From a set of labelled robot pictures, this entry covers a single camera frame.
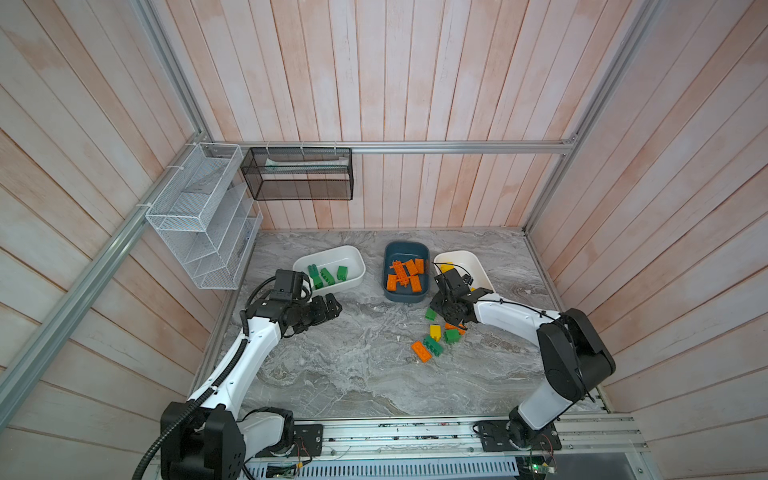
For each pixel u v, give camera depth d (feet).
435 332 2.97
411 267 3.51
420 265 3.52
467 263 3.56
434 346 2.89
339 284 3.22
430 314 3.09
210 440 1.27
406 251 3.72
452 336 2.94
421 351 2.89
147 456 1.15
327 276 3.40
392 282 3.40
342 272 3.43
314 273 3.39
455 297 2.33
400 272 3.41
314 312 2.37
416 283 3.41
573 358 1.60
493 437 2.40
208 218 2.25
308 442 2.44
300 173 3.38
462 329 2.49
